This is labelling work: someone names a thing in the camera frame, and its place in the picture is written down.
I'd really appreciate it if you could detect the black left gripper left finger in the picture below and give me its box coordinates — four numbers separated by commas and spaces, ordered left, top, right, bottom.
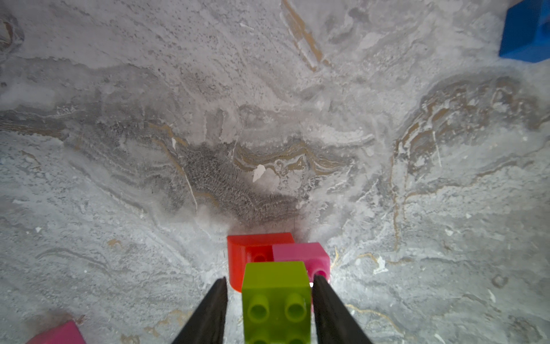
172, 277, 229, 344

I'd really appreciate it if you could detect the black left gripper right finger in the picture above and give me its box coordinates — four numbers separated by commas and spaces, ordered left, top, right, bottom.
312, 275, 372, 344

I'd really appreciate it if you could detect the pink lego brick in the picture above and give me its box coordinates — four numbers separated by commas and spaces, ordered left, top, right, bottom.
27, 320, 86, 344
272, 242, 331, 282

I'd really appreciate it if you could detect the lime green lego brick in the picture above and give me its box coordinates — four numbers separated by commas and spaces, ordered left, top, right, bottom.
241, 261, 312, 343

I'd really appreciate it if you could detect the red lego brick base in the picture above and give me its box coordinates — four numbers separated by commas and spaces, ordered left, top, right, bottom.
226, 232, 294, 292

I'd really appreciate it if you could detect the blue lego brick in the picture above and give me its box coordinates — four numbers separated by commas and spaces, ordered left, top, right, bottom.
498, 0, 549, 63

